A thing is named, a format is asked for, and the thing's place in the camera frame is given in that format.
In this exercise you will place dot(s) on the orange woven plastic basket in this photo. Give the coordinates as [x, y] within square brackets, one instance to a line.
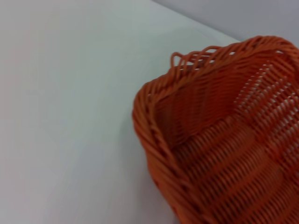
[224, 151]

